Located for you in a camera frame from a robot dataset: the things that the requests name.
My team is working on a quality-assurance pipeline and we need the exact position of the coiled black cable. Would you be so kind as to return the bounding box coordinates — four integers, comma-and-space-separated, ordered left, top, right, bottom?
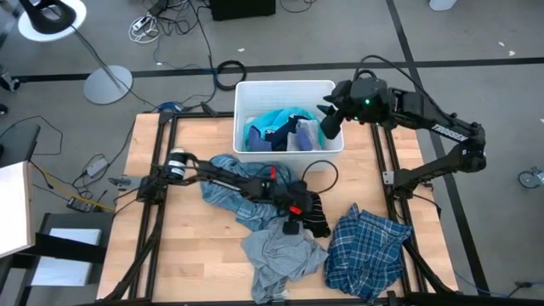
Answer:
214, 59, 248, 92

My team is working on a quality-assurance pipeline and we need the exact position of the blue purple sock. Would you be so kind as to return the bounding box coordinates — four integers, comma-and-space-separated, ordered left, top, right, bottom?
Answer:
247, 126, 273, 153
296, 127, 315, 152

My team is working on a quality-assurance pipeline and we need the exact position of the grey t-shirt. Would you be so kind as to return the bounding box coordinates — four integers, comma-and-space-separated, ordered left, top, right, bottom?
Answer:
241, 216, 331, 305

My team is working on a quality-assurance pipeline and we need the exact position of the white power strip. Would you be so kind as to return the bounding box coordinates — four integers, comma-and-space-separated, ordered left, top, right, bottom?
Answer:
131, 14, 155, 33

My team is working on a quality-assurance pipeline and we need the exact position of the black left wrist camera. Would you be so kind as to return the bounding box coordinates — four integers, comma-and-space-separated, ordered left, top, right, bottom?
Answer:
282, 218, 301, 236

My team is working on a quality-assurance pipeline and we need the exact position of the pale grey cloth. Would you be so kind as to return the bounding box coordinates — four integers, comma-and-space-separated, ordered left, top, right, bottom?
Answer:
286, 118, 320, 152

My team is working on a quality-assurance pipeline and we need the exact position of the white plastic laundry basket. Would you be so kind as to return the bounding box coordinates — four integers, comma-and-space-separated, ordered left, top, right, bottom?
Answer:
232, 79, 345, 173

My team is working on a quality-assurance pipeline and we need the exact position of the pale wooden board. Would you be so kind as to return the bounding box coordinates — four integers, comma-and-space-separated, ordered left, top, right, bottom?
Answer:
0, 160, 37, 259

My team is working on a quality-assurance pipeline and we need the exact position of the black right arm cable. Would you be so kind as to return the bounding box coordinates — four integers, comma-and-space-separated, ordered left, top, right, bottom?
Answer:
354, 54, 458, 120

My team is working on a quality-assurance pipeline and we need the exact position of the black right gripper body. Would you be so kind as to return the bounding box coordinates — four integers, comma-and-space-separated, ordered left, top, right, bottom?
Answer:
333, 79, 358, 122

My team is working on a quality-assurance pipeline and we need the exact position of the black monitor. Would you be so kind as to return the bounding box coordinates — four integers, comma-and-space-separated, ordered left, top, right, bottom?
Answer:
0, 122, 42, 169

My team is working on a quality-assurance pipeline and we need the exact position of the grey caster wheel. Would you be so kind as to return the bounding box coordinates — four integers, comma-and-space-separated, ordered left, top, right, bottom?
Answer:
517, 166, 544, 190

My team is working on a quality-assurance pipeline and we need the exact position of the blue denim garment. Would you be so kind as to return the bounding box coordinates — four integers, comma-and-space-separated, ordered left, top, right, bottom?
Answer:
199, 153, 301, 233

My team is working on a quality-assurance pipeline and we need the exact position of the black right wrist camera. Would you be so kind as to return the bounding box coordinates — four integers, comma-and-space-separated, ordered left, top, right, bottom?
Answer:
319, 109, 344, 140

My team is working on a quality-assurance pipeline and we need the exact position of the black box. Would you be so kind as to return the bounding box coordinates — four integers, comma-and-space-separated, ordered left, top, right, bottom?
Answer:
209, 0, 277, 22

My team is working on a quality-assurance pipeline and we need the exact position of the grey power adapter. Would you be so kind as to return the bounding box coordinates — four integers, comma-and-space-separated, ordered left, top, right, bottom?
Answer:
84, 156, 110, 179

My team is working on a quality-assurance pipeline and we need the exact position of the blue plaid shirt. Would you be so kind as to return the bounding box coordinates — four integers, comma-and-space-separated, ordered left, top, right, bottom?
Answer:
324, 202, 413, 303

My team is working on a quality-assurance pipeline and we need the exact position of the navy cloth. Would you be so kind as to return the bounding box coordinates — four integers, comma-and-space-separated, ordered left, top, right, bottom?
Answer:
265, 114, 311, 152

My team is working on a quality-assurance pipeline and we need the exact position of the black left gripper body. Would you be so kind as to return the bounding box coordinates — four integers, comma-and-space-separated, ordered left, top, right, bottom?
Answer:
271, 180, 318, 218

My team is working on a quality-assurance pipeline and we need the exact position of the stand with round grey base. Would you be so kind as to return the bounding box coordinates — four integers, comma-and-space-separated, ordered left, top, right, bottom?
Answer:
70, 23, 134, 106

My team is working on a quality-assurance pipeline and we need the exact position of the white round disc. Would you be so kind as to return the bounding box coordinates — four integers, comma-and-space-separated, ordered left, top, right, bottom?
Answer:
17, 0, 88, 43

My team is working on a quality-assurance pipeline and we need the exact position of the black striped garment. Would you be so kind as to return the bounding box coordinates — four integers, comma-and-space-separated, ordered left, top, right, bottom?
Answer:
302, 191, 332, 239

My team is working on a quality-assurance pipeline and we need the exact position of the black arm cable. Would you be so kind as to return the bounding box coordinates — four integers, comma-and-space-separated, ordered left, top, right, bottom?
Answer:
299, 159, 340, 196
354, 54, 458, 120

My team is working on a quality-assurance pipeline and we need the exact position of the black cart with white panels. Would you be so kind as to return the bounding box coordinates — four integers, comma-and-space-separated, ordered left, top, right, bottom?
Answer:
0, 211, 116, 306

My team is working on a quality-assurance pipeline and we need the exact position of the white object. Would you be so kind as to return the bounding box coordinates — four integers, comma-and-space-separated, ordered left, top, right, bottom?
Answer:
428, 0, 458, 12

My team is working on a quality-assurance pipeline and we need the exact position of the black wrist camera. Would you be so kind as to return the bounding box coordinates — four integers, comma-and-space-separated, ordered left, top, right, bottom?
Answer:
319, 109, 344, 140
282, 218, 301, 236

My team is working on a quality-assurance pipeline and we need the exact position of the teal cloth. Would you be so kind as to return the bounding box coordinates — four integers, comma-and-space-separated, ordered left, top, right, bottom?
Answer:
243, 108, 327, 152

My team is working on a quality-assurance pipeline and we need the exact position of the black aluminium rig frame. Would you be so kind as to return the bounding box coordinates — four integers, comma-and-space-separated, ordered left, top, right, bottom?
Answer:
99, 108, 462, 306

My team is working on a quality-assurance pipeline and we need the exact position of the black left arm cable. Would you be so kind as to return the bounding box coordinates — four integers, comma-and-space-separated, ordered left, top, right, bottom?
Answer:
299, 159, 340, 196

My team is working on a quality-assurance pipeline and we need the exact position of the small black device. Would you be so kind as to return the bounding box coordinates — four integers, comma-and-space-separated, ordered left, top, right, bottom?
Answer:
65, 195, 97, 213

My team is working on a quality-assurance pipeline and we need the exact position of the thin blue floor cable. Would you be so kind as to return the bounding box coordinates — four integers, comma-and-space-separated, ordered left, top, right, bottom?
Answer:
452, 269, 511, 298

